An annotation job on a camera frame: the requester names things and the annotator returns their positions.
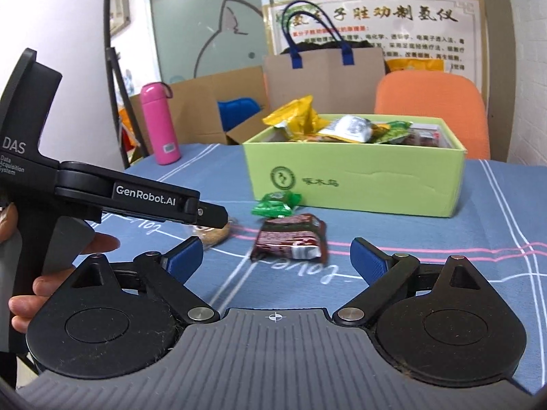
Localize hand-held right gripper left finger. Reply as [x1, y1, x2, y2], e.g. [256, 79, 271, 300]
[70, 236, 221, 326]

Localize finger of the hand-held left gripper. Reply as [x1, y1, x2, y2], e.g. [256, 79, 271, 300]
[182, 200, 230, 230]

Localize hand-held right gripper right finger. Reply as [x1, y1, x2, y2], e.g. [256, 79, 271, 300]
[332, 237, 486, 326]

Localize round tan biscuit packet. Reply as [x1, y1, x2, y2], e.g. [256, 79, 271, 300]
[190, 221, 234, 251]

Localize dark brown snack packet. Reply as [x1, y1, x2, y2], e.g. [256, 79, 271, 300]
[249, 213, 329, 264]

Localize light green cardboard box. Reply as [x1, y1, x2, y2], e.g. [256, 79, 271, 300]
[242, 113, 468, 219]

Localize yellow snack bag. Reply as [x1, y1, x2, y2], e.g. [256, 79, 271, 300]
[262, 97, 330, 142]

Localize yellow and white snack packet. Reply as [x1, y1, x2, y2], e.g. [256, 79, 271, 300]
[318, 115, 373, 143]

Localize brown snack packet red seal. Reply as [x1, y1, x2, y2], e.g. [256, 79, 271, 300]
[404, 123, 441, 148]

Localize person's left hand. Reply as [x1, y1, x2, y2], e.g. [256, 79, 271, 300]
[0, 203, 121, 322]

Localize green round snack packet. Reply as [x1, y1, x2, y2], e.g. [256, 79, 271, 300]
[251, 191, 302, 219]

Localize whiteboard on stand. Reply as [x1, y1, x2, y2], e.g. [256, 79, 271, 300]
[0, 0, 151, 177]

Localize pink bottle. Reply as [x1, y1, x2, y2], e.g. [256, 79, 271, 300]
[141, 81, 181, 166]

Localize blue plastic chair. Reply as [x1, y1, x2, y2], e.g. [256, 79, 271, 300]
[216, 97, 262, 133]

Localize open cardboard box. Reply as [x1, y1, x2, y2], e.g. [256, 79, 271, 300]
[127, 66, 272, 168]

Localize blue tablecloth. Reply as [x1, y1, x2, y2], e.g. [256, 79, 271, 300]
[17, 142, 547, 399]

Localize green leafy snack packet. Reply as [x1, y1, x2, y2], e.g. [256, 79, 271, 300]
[370, 120, 413, 145]

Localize orange chair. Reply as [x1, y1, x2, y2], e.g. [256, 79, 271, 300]
[374, 70, 492, 161]

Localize white wall box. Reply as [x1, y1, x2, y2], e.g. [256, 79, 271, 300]
[111, 0, 131, 31]

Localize cat outline wall sticker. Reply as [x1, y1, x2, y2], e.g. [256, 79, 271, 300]
[194, 0, 266, 83]

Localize brown paper bag blue handles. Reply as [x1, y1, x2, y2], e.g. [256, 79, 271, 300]
[262, 0, 388, 117]

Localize wall poster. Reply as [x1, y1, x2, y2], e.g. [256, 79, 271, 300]
[262, 0, 488, 104]

